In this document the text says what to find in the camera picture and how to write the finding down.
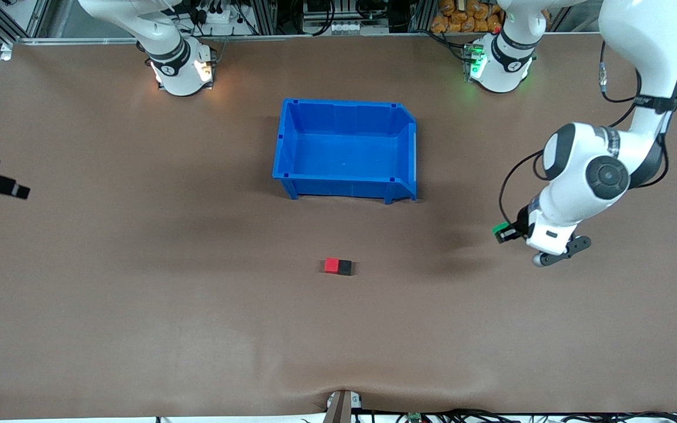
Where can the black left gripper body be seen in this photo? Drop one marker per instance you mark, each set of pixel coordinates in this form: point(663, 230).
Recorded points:
point(519, 224)

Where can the small green cube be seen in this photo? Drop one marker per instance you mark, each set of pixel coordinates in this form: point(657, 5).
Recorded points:
point(500, 229)

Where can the small red cube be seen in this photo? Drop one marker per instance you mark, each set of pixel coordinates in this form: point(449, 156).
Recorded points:
point(331, 265)

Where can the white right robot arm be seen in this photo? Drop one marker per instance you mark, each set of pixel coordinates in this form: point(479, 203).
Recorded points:
point(180, 76)

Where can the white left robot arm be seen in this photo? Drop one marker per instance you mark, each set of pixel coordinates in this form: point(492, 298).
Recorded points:
point(579, 176)

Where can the small black cube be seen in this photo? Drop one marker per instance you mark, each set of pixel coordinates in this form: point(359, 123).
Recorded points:
point(345, 268)

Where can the blue plastic storage bin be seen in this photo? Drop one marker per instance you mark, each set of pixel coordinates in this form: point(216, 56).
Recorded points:
point(344, 153)

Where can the small green circuit board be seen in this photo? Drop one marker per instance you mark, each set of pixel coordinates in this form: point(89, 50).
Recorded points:
point(414, 418)

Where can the orange snack bags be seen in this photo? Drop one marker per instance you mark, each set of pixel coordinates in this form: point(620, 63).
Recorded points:
point(462, 20)

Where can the grey electronics box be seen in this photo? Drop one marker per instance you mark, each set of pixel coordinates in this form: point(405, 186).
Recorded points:
point(344, 23)

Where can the white power strip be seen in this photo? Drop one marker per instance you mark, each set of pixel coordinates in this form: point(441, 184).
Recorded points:
point(221, 17)

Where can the white corner bracket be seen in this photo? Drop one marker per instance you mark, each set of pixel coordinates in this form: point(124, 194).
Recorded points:
point(6, 53)

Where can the aluminium frame profile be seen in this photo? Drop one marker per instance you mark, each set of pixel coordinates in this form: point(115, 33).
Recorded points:
point(37, 17)

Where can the aluminium frame post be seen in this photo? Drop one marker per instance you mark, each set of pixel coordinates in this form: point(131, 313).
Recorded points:
point(263, 16)
point(421, 14)

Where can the brown camera mount bracket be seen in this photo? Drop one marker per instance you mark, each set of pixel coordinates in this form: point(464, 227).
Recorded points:
point(338, 408)

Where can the aluminium table edge rail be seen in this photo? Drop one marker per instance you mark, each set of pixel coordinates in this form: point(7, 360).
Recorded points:
point(315, 37)

